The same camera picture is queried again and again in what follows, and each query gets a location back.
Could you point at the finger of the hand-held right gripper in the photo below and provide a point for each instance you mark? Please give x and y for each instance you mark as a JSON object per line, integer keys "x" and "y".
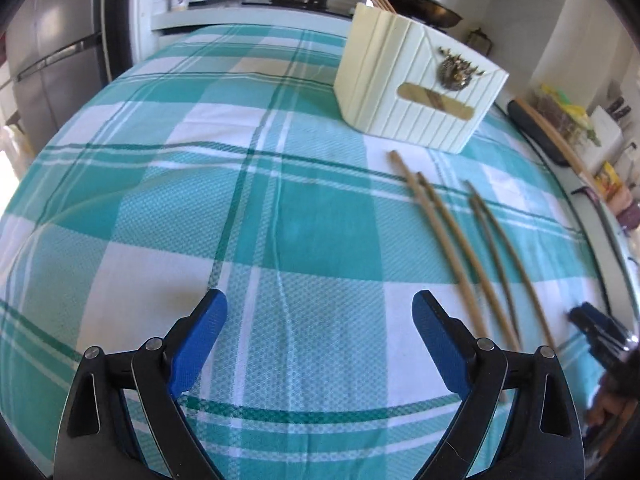
{"x": 612, "y": 345}
{"x": 590, "y": 316}

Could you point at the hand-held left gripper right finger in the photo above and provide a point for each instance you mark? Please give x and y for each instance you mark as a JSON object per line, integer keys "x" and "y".
{"x": 440, "y": 345}

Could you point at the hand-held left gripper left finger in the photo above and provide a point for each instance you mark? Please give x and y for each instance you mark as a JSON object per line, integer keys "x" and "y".
{"x": 200, "y": 345}

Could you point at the row of wooden chopsticks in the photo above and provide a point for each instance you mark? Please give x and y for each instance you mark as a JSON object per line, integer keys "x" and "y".
{"x": 402, "y": 167}

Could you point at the cream ribbed utensil holder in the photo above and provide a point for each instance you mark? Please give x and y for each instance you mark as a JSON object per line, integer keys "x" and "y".
{"x": 390, "y": 90}

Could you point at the person's right hand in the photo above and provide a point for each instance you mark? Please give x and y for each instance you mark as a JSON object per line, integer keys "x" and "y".
{"x": 600, "y": 410}

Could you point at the pink cup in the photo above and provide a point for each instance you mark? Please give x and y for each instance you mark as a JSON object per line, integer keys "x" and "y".
{"x": 623, "y": 200}

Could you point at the teal checked tablecloth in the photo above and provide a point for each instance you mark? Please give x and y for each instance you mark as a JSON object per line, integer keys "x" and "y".
{"x": 300, "y": 220}

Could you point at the white knife block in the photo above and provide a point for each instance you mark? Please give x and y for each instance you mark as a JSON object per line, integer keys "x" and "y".
{"x": 605, "y": 135}

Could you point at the wooden cutting board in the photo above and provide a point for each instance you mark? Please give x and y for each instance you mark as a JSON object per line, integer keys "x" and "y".
{"x": 542, "y": 125}

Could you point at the yellow green plastic bag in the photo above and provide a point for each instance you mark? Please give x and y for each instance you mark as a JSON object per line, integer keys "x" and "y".
{"x": 565, "y": 102}

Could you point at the grey steel refrigerator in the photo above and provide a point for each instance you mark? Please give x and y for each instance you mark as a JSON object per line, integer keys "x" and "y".
{"x": 50, "y": 60}

